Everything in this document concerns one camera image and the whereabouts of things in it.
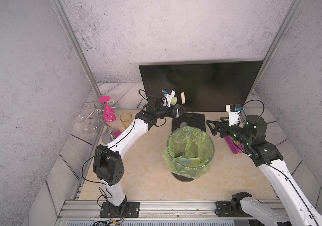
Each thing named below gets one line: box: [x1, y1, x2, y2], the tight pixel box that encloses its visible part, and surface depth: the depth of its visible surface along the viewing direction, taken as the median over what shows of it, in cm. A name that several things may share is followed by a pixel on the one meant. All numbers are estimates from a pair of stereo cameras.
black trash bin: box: [166, 126, 215, 183], surface depth 76 cm
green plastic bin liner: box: [162, 126, 215, 179], surface depth 76 cm
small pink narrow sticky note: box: [180, 91, 186, 105], surface depth 86 cm
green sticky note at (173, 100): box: [170, 96, 178, 105], surface depth 89 cm
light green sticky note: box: [191, 157, 201, 167], surface depth 84 cm
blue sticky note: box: [178, 157, 192, 167], surface depth 87 cm
